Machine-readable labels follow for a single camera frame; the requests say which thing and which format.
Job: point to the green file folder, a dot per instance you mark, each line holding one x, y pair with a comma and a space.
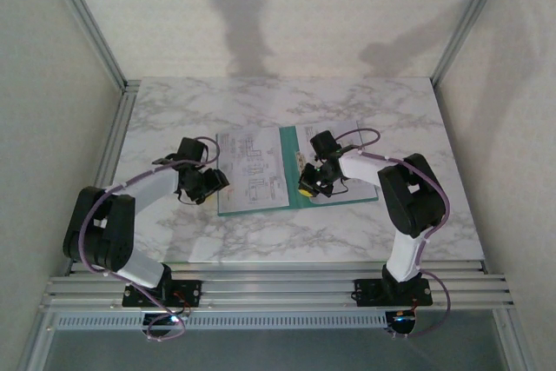
289, 162

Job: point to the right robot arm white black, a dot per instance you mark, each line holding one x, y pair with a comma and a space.
404, 253

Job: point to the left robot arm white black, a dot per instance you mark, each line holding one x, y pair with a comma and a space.
139, 269

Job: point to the black base controller board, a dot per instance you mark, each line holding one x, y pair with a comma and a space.
401, 322
160, 323

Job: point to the aluminium side rail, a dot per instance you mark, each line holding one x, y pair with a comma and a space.
114, 141

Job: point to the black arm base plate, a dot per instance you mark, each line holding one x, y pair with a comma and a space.
367, 293
191, 293

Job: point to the aluminium mounting rail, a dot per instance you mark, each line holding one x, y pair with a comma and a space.
282, 288

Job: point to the aluminium frame post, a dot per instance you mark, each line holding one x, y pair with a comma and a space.
473, 15
87, 19

